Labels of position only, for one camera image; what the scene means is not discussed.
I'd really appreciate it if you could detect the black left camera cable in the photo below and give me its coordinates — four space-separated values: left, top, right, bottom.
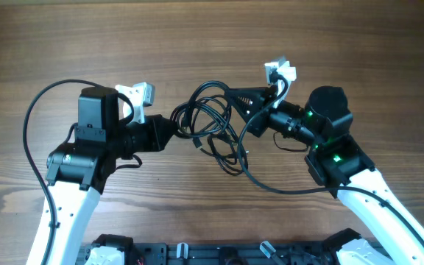
21 78 105 265

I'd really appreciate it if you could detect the black camera cable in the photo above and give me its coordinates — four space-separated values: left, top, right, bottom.
21 78 105 265
236 71 424 265

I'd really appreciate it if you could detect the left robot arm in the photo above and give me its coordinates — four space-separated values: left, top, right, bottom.
27 82 177 264

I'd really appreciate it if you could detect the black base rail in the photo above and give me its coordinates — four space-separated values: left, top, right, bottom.
77 232 393 265

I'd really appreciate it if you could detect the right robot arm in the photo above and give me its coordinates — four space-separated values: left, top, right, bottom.
225 86 424 264

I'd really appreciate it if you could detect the black cable bundle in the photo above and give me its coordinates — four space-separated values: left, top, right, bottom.
169 79 250 177

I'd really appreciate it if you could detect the black right camera cable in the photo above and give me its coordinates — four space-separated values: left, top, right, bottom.
236 71 424 265

